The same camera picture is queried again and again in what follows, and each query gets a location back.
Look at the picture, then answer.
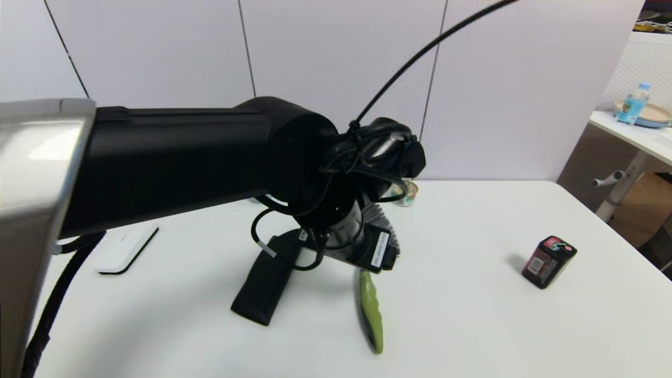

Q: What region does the grey brush with green handle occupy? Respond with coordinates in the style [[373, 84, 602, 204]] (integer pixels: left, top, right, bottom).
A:
[[359, 202, 402, 355]]

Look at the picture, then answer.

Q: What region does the silver robot link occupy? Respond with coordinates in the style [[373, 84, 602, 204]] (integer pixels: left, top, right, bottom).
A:
[[0, 99, 98, 378]]

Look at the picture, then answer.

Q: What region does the small tin can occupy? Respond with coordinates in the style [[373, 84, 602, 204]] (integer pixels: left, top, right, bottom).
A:
[[391, 180, 419, 207]]

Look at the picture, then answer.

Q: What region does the black glasses case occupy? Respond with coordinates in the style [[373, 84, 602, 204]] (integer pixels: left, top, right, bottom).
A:
[[231, 228, 305, 326]]

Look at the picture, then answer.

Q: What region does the black gum box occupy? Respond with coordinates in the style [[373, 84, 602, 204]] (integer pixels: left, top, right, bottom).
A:
[[521, 235, 578, 290]]

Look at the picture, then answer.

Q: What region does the perforated partition panel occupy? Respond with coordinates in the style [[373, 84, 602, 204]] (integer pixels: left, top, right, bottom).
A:
[[555, 33, 672, 213]]

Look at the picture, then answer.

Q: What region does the white whiteboard eraser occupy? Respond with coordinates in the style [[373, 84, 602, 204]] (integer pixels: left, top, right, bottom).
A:
[[96, 225, 160, 275]]

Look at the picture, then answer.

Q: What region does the brown cardboard box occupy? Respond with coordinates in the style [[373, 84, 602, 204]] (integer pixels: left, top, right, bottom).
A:
[[609, 173, 672, 250]]

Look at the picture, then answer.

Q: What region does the white side desk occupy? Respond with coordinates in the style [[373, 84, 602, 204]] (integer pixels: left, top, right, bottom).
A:
[[588, 110, 672, 224]]

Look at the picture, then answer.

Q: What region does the clear water bottle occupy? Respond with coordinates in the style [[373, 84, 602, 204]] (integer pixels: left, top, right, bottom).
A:
[[621, 82, 653, 125]]

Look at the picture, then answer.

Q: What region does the beige round plate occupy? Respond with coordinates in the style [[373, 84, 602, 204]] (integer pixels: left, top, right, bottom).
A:
[[613, 100, 672, 129]]

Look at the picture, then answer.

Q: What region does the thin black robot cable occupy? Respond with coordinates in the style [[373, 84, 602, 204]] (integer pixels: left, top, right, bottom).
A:
[[349, 0, 520, 132]]

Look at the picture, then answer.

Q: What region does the white desk crank handle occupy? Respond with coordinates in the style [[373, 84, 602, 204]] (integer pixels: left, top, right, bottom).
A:
[[592, 170, 629, 188]]

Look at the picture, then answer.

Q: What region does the black braided cable sleeve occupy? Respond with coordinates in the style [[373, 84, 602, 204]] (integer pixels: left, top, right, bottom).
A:
[[21, 231, 107, 378]]

